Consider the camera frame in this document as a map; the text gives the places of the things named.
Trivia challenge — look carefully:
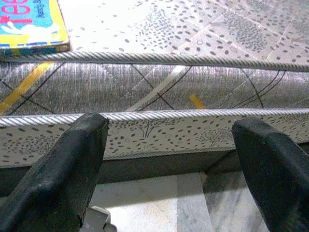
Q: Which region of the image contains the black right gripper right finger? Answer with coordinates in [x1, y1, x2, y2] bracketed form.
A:
[231, 117, 309, 232]

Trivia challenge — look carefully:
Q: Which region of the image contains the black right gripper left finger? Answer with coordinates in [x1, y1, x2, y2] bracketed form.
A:
[0, 112, 109, 232]

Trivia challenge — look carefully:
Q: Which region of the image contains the yellow blue children's book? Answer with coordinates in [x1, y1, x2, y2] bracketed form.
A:
[0, 0, 71, 56]

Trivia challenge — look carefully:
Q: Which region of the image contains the thin patterned lower mattress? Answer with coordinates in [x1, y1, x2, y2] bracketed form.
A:
[0, 111, 309, 168]

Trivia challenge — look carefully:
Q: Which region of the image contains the grey quilted mattress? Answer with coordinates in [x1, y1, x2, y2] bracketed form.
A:
[0, 0, 309, 128]

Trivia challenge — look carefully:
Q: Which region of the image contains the dark bed frame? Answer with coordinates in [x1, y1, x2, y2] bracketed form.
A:
[0, 145, 309, 198]

